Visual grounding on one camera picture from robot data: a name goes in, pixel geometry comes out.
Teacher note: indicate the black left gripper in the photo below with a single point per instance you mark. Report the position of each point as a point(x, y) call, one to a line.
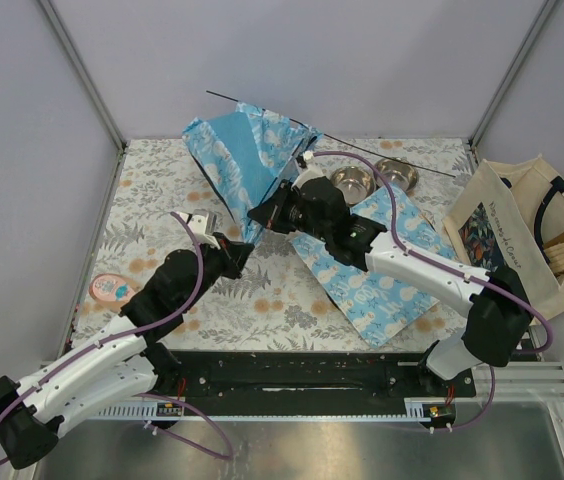
point(233, 256)

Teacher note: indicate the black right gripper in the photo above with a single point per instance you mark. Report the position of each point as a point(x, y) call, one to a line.
point(274, 210)

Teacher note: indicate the blue snowman pet tent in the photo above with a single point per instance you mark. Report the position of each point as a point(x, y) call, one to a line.
point(245, 155)

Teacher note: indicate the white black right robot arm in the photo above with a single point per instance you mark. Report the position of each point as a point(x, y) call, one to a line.
point(494, 303)

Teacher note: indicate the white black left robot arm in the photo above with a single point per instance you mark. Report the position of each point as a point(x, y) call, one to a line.
point(123, 359)

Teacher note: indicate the left steel pet bowl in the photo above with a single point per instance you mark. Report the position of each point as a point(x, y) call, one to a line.
point(355, 184)

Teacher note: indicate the steel pet bowl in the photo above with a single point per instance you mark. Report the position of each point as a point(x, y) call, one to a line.
point(398, 172)
point(355, 184)

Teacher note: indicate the right steel pet bowl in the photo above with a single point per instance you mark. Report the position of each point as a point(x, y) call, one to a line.
point(398, 172)

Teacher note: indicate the pink pet toy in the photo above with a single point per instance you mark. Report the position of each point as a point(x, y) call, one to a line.
point(109, 287)

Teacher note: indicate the floral white tablecloth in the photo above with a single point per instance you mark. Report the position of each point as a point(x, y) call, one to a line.
point(276, 304)

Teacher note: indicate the beige canvas tote bag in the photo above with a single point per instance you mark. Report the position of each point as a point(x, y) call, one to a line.
point(506, 215)

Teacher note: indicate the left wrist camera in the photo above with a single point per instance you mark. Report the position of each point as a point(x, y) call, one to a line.
point(202, 224)

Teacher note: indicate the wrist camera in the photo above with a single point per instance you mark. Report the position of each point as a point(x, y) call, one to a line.
point(308, 169)
point(202, 224)

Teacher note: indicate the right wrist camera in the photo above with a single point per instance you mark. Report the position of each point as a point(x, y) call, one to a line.
point(308, 169)

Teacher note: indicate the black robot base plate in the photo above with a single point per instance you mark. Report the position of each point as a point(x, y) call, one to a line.
point(355, 382)

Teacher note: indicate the white slotted cable duct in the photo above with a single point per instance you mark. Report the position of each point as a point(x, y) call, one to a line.
point(163, 411)

